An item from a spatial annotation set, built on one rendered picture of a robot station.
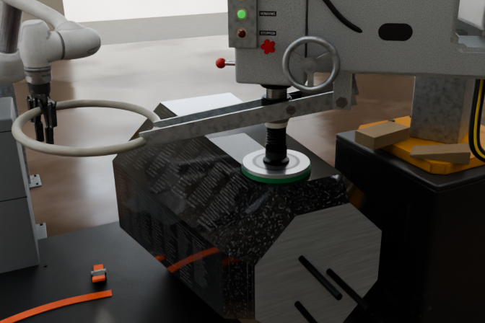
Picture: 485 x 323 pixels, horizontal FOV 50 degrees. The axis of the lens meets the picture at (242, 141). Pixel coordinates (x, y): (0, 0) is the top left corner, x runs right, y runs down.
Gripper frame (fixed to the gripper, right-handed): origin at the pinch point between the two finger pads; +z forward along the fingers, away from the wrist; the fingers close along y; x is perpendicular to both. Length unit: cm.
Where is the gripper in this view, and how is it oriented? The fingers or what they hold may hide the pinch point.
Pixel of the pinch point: (44, 135)
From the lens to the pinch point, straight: 203.3
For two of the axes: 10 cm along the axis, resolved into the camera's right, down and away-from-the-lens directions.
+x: 5.0, -2.9, 8.2
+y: 8.7, 2.2, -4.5
